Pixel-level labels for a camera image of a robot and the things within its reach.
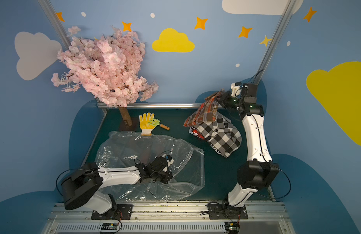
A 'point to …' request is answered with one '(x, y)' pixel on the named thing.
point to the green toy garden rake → (155, 122)
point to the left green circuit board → (110, 226)
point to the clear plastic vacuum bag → (126, 149)
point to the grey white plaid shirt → (224, 138)
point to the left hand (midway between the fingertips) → (173, 175)
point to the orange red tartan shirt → (205, 112)
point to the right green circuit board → (231, 227)
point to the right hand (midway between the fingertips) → (216, 96)
